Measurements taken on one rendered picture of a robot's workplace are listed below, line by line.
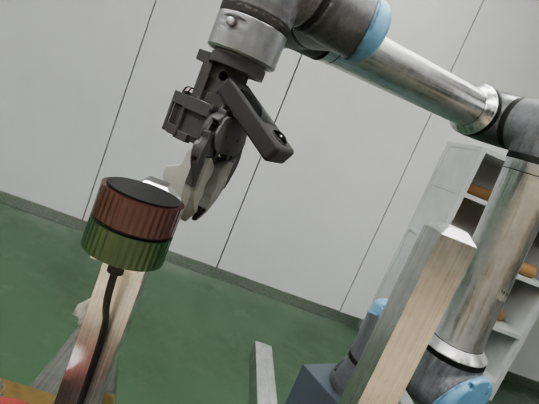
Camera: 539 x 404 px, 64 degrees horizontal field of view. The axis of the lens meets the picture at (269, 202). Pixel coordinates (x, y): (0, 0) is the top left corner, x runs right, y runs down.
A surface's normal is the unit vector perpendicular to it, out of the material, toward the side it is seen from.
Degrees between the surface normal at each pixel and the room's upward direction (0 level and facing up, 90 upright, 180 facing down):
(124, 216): 90
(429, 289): 90
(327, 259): 90
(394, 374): 90
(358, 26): 107
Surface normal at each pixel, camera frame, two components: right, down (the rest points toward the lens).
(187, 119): -0.41, 0.00
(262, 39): 0.41, 0.32
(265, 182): 0.07, 0.21
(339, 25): 0.21, 0.74
